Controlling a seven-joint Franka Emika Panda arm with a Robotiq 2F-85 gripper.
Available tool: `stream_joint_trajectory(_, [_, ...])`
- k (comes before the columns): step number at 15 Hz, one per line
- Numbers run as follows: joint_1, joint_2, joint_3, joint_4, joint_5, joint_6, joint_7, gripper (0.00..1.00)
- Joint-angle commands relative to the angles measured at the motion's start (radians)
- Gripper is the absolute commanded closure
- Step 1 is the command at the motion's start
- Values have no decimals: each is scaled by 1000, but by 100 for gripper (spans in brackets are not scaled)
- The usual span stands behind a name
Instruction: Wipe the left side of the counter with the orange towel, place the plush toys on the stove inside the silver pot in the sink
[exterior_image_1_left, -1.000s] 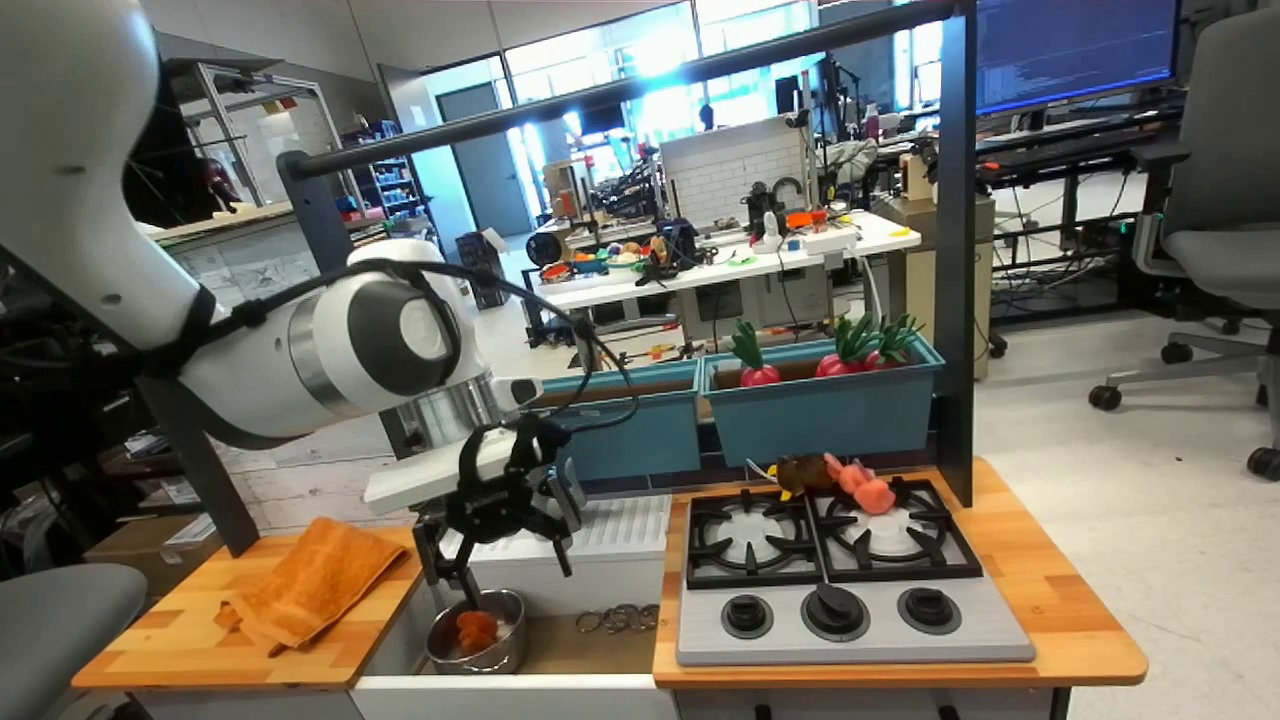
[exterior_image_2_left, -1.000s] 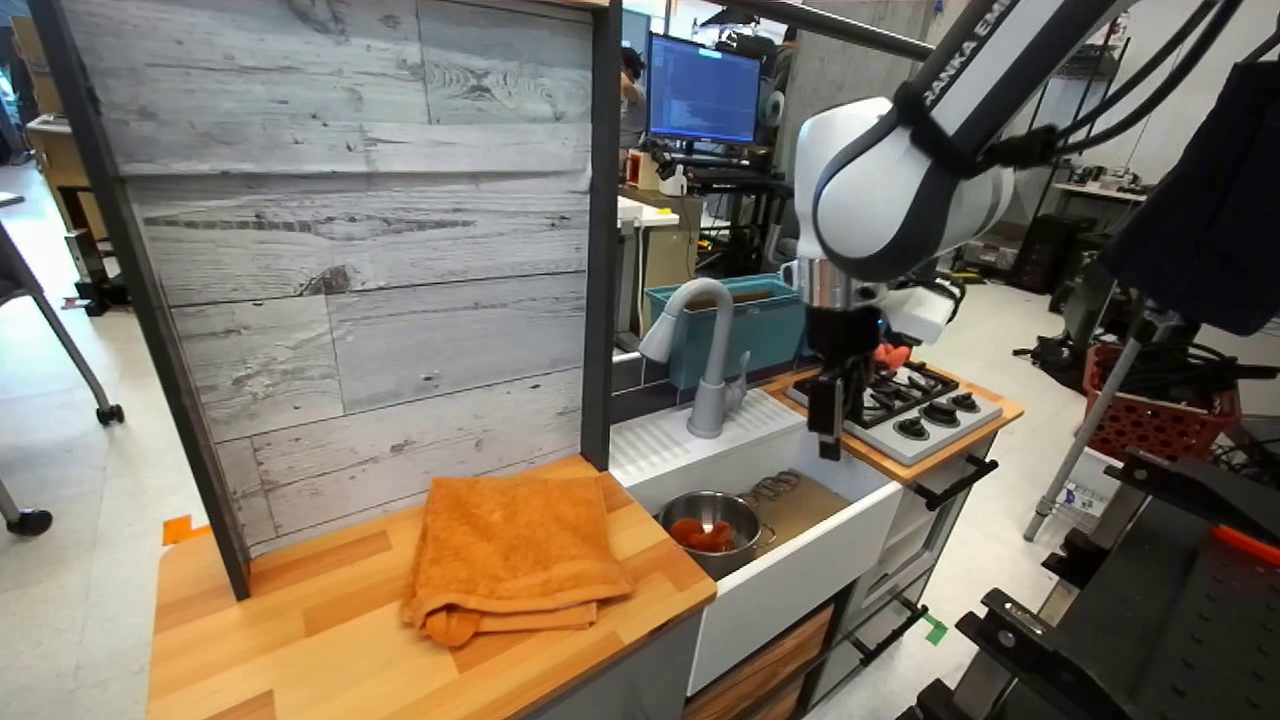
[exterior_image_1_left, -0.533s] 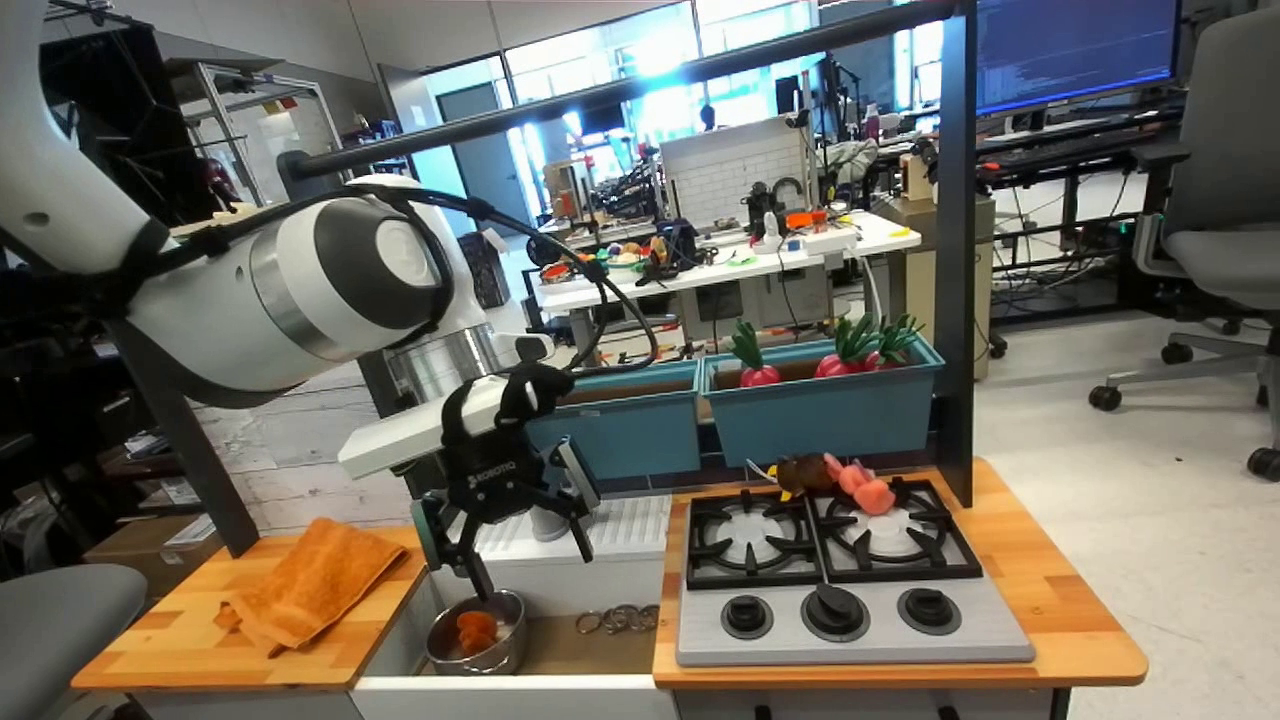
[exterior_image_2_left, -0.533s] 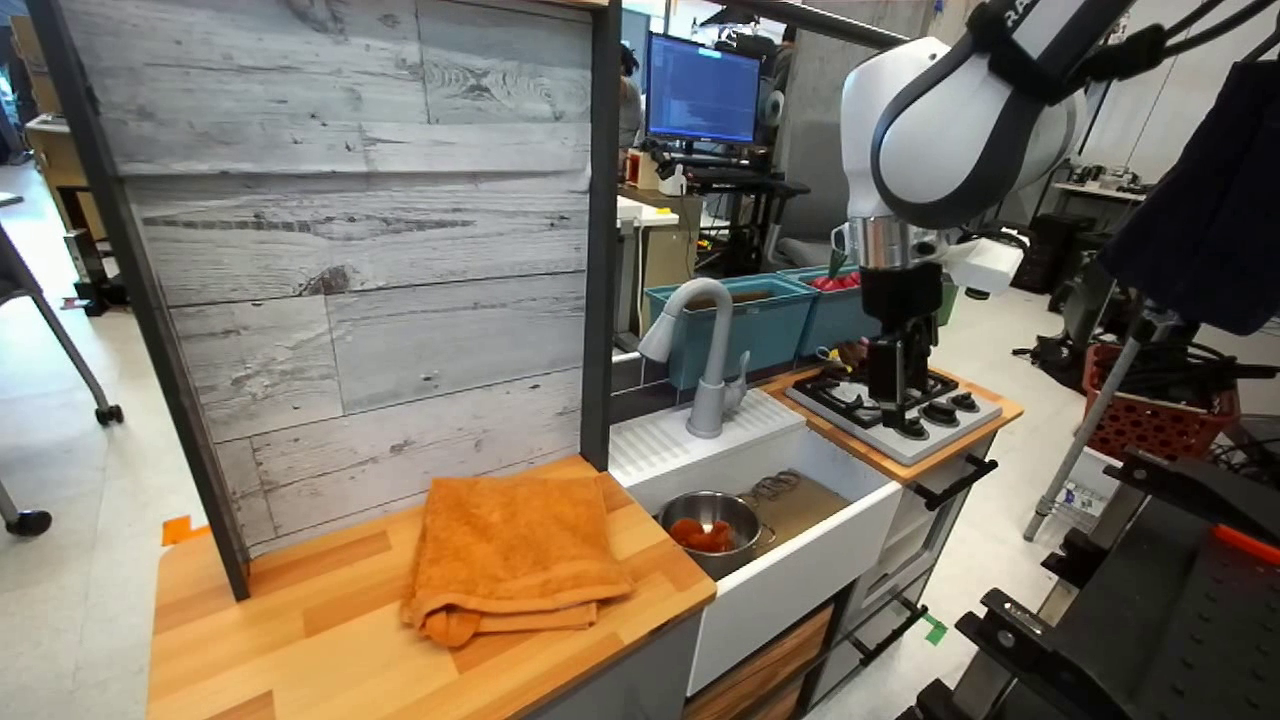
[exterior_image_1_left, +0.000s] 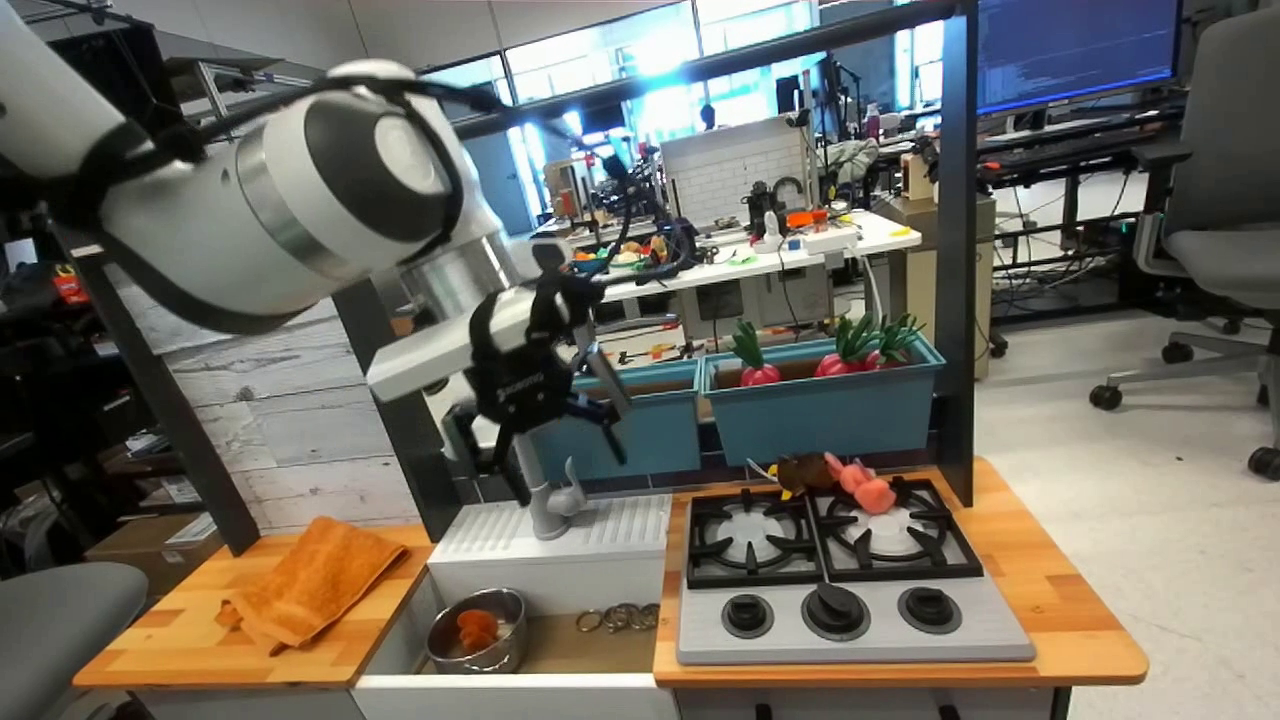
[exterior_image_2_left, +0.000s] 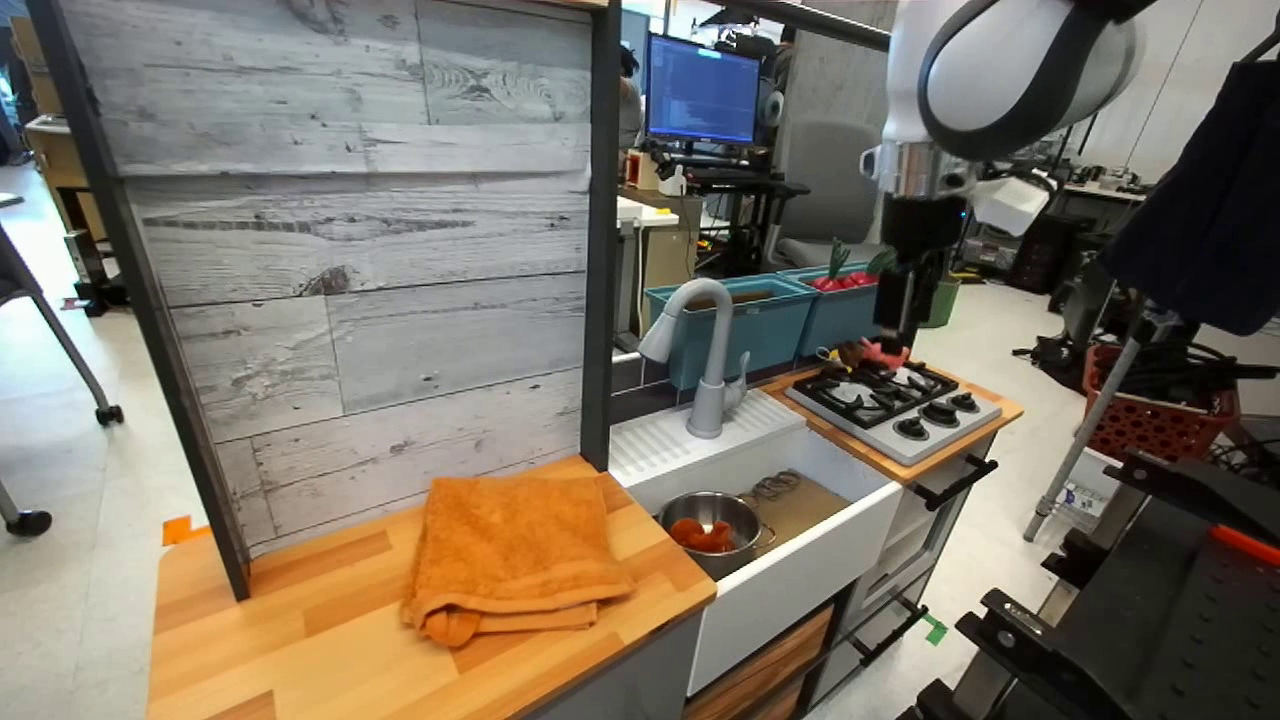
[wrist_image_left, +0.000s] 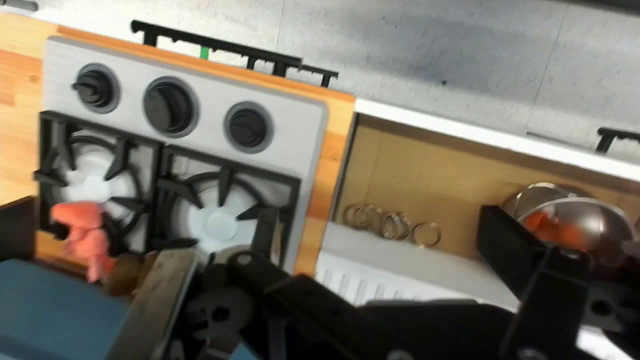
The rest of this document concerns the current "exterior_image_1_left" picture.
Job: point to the grey office chair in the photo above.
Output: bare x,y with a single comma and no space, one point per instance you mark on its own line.
1227,162

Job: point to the long teal planter box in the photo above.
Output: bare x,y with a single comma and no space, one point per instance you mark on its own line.
825,412

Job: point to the short teal planter box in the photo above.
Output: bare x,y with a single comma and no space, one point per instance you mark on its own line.
660,425

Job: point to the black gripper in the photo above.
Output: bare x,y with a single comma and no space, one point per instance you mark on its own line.
524,372

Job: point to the black storage shelf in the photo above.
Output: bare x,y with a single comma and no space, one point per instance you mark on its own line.
53,425

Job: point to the grey stove panel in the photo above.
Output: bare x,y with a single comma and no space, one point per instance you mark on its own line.
987,623

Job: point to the black metal frame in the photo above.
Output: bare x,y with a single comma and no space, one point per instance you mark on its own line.
955,267

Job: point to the white toy sink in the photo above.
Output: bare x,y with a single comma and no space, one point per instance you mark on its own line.
625,532

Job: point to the brown plush toy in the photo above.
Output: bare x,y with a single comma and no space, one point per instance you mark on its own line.
805,473

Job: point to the toy radish plant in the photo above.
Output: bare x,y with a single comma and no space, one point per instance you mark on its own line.
841,363
757,372
903,341

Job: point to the grey toy faucet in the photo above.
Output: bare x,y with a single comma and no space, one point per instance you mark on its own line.
554,510

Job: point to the dark office desk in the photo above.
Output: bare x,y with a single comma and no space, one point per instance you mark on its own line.
1066,141

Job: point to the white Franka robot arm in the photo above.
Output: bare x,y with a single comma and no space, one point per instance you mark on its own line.
264,202

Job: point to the white work table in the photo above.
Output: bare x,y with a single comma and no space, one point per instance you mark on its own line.
800,254

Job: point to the steel bowl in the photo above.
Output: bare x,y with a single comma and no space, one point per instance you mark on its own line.
516,627

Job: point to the black stove grate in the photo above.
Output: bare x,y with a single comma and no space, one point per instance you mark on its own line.
821,541

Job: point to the grey wood plank panel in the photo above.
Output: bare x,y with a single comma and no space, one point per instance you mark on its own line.
292,425

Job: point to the pink plush toy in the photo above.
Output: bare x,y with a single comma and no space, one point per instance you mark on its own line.
873,495

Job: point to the orange towel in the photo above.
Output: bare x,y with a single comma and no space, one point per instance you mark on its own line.
305,586

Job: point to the computer monitor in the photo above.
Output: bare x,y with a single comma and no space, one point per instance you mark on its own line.
1080,53

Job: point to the bunch of metal rings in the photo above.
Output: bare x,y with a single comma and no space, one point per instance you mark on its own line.
603,619

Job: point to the black stove knob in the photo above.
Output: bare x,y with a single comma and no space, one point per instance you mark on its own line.
745,613
838,613
928,608

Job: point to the orange plush toy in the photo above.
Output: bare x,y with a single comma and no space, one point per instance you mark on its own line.
478,628

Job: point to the grey chair seat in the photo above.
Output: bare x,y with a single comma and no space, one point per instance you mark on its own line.
53,641

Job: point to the white board box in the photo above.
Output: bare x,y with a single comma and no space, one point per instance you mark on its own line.
734,164

